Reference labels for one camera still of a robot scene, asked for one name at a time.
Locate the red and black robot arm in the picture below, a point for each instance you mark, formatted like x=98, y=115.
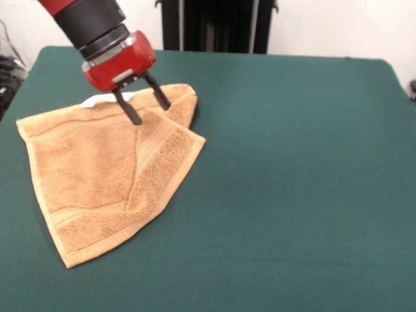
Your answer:
x=83, y=16

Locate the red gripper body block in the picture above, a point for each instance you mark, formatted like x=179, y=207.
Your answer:
x=122, y=66

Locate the dark green table cloth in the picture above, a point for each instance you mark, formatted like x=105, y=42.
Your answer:
x=295, y=201

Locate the black equipment pile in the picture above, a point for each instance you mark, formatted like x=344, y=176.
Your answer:
x=4, y=85

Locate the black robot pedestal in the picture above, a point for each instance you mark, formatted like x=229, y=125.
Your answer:
x=220, y=22

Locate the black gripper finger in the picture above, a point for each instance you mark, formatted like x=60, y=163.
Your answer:
x=159, y=91
x=129, y=107

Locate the tan terry towel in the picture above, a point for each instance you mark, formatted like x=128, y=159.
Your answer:
x=100, y=179

